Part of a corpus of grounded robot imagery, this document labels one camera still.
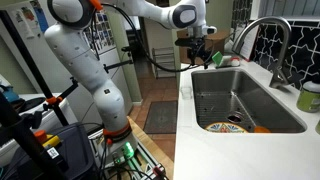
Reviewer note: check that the green sponge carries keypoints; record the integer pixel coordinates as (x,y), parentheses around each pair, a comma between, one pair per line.
(217,58)

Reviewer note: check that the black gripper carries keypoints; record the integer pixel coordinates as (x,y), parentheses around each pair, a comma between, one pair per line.
(196,53)

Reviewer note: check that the stainless steel sink basin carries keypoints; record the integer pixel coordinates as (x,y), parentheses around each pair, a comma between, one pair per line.
(220,100)

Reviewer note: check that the white leaning board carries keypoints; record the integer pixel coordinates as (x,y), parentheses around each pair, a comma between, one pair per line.
(250,41)

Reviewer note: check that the wooden robot platform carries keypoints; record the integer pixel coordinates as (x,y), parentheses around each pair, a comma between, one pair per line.
(156,150)

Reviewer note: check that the red and yellow stop button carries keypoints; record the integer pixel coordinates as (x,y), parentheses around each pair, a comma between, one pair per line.
(46,138)

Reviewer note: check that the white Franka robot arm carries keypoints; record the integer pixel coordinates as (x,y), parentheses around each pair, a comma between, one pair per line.
(76,60)

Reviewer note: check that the dark blue storage bin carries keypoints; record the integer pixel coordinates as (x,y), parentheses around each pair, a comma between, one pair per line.
(75,150)

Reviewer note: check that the brushed steel kitchen faucet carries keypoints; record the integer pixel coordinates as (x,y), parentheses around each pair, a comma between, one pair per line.
(281,36)

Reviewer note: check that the white refrigerator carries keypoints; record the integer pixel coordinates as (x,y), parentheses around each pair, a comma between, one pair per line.
(50,66)

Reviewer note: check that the brown cardboard box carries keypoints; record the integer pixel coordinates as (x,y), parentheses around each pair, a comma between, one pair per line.
(218,43)

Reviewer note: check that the colourful patterned plate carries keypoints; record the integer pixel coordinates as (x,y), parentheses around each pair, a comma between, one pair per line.
(226,128)

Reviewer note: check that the dark patterned floor mat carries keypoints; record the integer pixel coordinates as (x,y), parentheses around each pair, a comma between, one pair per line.
(161,116)

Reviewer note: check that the green label pump soap bottle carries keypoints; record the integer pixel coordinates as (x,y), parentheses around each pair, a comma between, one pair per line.
(308,100)

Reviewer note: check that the white and red scrubber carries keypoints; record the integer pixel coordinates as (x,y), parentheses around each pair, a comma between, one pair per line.
(233,61)

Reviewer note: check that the kitchen window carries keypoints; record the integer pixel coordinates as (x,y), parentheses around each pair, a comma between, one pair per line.
(290,8)

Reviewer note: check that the black pan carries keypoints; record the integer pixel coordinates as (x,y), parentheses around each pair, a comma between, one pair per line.
(28,104)

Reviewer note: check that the sink sponge holder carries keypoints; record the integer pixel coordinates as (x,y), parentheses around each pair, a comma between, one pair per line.
(226,66)

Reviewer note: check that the white paper with red picture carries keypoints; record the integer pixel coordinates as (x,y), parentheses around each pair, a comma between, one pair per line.
(25,21)

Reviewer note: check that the blue paper on fridge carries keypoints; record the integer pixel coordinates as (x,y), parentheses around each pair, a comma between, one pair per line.
(41,16)

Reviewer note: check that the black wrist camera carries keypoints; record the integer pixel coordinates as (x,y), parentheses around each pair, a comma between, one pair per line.
(186,42)

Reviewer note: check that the green cups behind sink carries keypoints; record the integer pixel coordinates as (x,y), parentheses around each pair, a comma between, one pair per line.
(318,127)

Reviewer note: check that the orange item in sink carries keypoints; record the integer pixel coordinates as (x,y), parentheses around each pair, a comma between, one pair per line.
(262,129)

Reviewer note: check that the black tripod with orange clamp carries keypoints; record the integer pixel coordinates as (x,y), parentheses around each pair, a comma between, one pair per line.
(33,66)

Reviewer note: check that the thick black camera stand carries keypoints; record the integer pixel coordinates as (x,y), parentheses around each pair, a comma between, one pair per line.
(20,140)

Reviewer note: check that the fridge photo collage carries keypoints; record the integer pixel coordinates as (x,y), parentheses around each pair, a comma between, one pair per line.
(103,33)

